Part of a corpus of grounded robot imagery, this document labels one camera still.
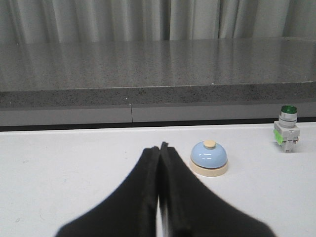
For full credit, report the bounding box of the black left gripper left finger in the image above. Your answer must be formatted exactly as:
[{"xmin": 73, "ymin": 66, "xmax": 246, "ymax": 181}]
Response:
[{"xmin": 57, "ymin": 147, "xmax": 160, "ymax": 237}]

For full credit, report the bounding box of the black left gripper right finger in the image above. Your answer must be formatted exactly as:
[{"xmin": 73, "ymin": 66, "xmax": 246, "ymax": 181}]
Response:
[{"xmin": 158, "ymin": 142, "xmax": 275, "ymax": 237}]

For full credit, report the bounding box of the blue desk bell cream base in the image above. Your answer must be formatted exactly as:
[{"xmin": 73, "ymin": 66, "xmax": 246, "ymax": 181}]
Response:
[{"xmin": 190, "ymin": 140, "xmax": 228, "ymax": 177}]

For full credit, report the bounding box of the grey granite counter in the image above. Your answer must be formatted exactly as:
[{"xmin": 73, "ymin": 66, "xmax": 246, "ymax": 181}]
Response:
[{"xmin": 0, "ymin": 37, "xmax": 316, "ymax": 127}]

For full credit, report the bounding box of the grey curtain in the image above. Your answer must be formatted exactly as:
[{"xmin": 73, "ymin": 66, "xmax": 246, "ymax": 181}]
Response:
[{"xmin": 0, "ymin": 0, "xmax": 316, "ymax": 44}]

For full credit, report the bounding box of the green pushbutton switch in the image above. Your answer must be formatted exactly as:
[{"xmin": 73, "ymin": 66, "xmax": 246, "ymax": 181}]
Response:
[{"xmin": 274, "ymin": 105, "xmax": 300, "ymax": 153}]

